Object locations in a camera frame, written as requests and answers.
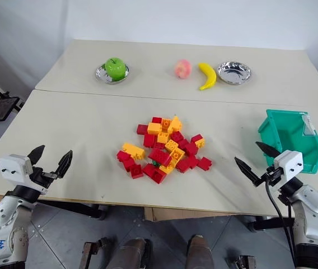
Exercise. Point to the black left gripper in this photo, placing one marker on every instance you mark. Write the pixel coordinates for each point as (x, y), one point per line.
(41, 177)

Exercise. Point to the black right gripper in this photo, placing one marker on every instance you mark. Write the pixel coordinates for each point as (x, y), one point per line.
(272, 174)

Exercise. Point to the green plastic bin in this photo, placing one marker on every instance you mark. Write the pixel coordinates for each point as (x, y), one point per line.
(287, 131)

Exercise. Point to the black table base beam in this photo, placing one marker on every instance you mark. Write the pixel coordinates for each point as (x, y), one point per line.
(265, 222)
(72, 208)

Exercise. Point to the clear label holder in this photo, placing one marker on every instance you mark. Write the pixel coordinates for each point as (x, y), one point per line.
(309, 126)

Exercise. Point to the yellow plastic toy brick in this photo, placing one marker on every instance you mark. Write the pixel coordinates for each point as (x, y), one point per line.
(133, 151)

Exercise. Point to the steel plate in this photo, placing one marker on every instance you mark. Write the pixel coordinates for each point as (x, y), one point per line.
(102, 76)
(234, 72)

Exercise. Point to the yellow banana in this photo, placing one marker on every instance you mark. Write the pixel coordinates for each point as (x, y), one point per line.
(210, 75)

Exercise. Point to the red plastic toy brick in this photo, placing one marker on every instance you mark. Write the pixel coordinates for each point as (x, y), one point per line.
(159, 155)

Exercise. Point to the green plastic toy brick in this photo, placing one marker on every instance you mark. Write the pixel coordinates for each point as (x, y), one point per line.
(155, 163)

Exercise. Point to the dark rounded shape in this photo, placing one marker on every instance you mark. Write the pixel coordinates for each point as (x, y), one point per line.
(132, 253)
(200, 252)

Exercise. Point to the green apple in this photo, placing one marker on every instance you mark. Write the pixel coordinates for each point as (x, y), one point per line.
(115, 68)

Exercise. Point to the pink peach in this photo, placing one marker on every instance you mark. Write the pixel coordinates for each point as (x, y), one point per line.
(183, 69)

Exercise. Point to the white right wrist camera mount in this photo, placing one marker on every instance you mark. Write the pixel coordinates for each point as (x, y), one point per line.
(290, 164)

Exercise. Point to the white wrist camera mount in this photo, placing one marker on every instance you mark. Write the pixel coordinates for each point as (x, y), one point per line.
(290, 164)
(13, 165)

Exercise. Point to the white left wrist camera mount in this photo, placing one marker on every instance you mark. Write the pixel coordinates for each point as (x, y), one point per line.
(13, 165)

